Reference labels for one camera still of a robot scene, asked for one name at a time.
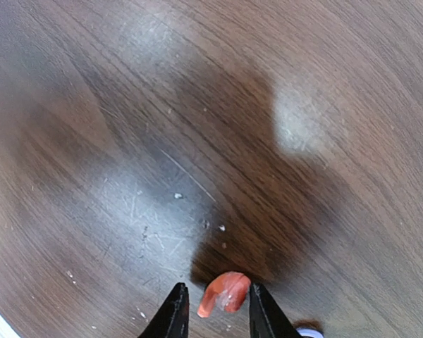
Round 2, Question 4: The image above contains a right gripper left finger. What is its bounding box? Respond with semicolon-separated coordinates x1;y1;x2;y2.
138;282;190;338

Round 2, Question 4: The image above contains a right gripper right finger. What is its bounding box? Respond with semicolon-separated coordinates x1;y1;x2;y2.
249;282;300;338

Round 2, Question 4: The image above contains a red ear hook piece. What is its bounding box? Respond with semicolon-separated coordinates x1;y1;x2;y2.
197;271;251;318

